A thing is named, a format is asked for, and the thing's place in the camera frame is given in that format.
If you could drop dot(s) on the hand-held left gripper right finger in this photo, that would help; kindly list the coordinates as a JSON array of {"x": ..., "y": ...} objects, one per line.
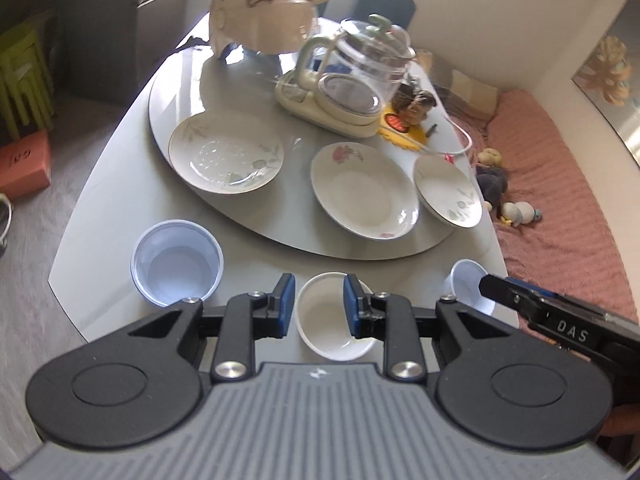
[{"x": 352, "y": 306}]

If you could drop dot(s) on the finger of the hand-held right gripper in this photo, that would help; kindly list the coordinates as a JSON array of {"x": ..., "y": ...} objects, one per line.
[
  {"x": 500, "y": 290},
  {"x": 517, "y": 284}
]

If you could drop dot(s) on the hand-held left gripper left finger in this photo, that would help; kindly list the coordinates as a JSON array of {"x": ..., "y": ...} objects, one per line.
[{"x": 286, "y": 306}]

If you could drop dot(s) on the white bowl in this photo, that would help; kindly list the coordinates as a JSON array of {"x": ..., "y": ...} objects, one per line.
[{"x": 325, "y": 320}]

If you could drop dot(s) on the small clear plastic cup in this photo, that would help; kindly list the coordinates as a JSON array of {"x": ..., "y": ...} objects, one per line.
[{"x": 467, "y": 285}]

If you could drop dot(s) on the small leaf-print gold-rimmed plate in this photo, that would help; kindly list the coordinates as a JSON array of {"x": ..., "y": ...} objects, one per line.
[{"x": 445, "y": 190}]

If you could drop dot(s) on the pink-flower white plate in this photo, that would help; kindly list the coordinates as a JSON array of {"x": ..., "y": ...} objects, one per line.
[{"x": 360, "y": 190}]

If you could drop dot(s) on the large blue bowl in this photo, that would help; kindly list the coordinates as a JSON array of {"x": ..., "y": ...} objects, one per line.
[{"x": 175, "y": 270}]

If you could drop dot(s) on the large leaf-print gold-rimmed plate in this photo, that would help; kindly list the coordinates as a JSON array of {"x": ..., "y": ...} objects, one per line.
[{"x": 225, "y": 155}]

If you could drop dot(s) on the white blue plush toy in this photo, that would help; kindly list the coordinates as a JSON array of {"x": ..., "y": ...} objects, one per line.
[{"x": 520, "y": 212}]

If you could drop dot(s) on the pink blanket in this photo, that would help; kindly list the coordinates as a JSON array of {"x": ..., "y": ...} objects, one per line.
[{"x": 560, "y": 200}]

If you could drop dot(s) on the grey round turntable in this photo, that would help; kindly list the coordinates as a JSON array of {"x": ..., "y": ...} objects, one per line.
[{"x": 240, "y": 220}]

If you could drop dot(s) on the dark grey plush toy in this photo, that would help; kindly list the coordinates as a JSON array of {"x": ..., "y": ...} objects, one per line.
[{"x": 491, "y": 187}]

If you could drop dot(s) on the tan plush toy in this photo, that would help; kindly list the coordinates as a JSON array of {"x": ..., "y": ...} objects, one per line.
[{"x": 489, "y": 157}]

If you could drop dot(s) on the dark hair clip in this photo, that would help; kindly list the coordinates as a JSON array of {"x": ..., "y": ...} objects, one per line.
[{"x": 431, "y": 131}]

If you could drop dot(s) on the yellow sunflower coaster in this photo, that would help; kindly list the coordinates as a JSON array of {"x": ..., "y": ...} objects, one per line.
[{"x": 401, "y": 138}]

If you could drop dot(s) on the checked pillow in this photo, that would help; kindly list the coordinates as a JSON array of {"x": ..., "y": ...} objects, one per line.
[{"x": 470, "y": 92}]

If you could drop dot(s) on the cream kettle base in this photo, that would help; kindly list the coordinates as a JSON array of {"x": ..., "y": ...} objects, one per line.
[{"x": 300, "y": 105}]

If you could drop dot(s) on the brown squirrel figurine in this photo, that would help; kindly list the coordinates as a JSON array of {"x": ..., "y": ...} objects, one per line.
[{"x": 417, "y": 105}]

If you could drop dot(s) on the glass kettle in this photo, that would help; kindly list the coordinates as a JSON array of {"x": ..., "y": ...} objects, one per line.
[{"x": 365, "y": 65}]

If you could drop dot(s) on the orange box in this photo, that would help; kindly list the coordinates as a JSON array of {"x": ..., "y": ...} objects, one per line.
[{"x": 25, "y": 162}]

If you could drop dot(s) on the grey refrigerator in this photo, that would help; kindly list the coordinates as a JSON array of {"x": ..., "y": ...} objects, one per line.
[{"x": 125, "y": 30}]

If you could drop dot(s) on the stack of green stools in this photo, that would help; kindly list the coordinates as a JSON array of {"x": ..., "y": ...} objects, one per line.
[{"x": 25, "y": 80}]

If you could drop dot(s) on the wall poster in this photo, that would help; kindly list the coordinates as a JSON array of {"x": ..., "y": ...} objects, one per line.
[{"x": 612, "y": 75}]

